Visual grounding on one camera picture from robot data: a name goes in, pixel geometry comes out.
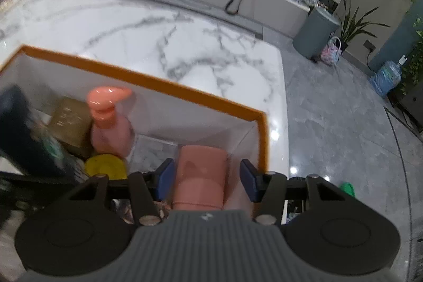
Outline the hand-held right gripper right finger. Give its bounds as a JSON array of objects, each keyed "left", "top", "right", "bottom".
[{"left": 240, "top": 158, "right": 356, "bottom": 226}]

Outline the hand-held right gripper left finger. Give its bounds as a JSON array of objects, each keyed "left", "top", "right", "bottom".
[{"left": 61, "top": 157, "right": 176, "bottom": 227}]

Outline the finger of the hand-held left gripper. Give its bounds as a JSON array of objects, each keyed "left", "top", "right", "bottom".
[{"left": 0, "top": 170, "right": 79, "bottom": 192}]

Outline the clear plastic box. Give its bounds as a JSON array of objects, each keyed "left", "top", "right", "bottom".
[{"left": 127, "top": 133, "right": 181, "bottom": 170}]

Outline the pink plastic cup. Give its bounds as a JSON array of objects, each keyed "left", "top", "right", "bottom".
[{"left": 170, "top": 145, "right": 228, "bottom": 210}]

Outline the black tube bottle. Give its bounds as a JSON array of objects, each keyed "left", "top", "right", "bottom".
[{"left": 0, "top": 85, "right": 78, "bottom": 182}]

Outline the yellow tape measure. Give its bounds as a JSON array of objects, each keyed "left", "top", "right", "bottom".
[{"left": 85, "top": 154, "right": 128, "bottom": 180}]

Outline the gold box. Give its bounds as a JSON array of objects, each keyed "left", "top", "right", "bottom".
[{"left": 49, "top": 97, "right": 95, "bottom": 150}]

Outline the orange cardboard box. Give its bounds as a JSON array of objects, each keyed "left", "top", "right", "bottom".
[{"left": 0, "top": 44, "right": 271, "bottom": 223}]

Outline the green slipper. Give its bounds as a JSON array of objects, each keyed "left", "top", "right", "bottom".
[{"left": 339, "top": 181, "right": 357, "bottom": 198}]

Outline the pastel woven basket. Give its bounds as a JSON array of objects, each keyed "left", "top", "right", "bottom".
[{"left": 320, "top": 36, "right": 342, "bottom": 67}]

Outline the grey trash bin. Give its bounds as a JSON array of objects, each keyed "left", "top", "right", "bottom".
[{"left": 292, "top": 6, "right": 341, "bottom": 61}]

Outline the blue water jug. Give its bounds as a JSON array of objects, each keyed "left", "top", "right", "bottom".
[{"left": 369, "top": 60, "right": 402, "bottom": 98}]

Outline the grey cabinet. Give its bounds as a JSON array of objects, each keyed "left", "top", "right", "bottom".
[{"left": 390, "top": 84, "right": 423, "bottom": 134}]

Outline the tall potted plant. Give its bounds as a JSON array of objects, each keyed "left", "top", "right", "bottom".
[{"left": 337, "top": 0, "right": 390, "bottom": 53}]

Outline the leafy plant on cabinet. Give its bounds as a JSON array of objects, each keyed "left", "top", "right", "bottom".
[{"left": 398, "top": 16, "right": 423, "bottom": 96}]

